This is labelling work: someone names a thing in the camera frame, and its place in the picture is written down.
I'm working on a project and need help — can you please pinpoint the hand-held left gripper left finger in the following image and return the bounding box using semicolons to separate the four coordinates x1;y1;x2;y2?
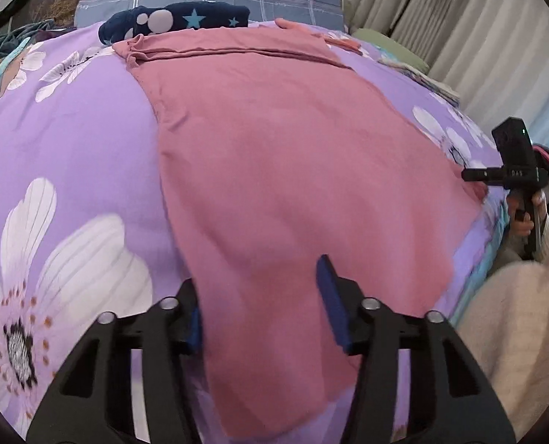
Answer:
25;277;206;444

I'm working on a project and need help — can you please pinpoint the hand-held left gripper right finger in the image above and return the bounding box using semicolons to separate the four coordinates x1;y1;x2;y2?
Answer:
316;254;518;444

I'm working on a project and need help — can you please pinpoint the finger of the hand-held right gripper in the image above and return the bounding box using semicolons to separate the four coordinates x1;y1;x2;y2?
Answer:
462;168;504;184

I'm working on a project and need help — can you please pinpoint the pink long-sleeve shirt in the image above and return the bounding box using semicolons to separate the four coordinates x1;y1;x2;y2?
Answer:
112;28;488;440

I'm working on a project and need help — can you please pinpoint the person's right hand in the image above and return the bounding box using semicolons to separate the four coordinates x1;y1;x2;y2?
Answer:
508;189;549;242

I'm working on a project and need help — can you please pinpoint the white pleated curtain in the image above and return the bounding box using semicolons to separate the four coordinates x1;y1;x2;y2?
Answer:
339;0;549;158

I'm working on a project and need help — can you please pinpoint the floral folded garment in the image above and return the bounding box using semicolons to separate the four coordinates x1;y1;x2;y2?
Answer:
378;58;460;103

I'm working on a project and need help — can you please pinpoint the green pillow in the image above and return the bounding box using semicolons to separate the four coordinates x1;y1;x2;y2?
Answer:
351;28;430;72

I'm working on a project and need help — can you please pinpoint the person's white fleece clothing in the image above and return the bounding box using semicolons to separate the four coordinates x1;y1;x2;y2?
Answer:
455;222;549;444

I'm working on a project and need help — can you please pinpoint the purple floral quilt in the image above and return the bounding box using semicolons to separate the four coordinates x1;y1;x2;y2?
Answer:
0;21;506;444

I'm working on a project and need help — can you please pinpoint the navy star print blanket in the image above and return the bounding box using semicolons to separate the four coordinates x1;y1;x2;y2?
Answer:
99;2;250;44

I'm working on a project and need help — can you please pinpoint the teal fuzzy blanket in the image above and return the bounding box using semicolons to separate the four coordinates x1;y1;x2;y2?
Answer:
0;18;67;68

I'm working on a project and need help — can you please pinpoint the dark deer print bedspread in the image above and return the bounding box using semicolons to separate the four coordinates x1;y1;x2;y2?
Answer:
0;0;95;98

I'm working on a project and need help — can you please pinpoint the black garment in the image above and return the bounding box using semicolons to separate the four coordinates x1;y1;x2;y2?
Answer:
0;0;48;33

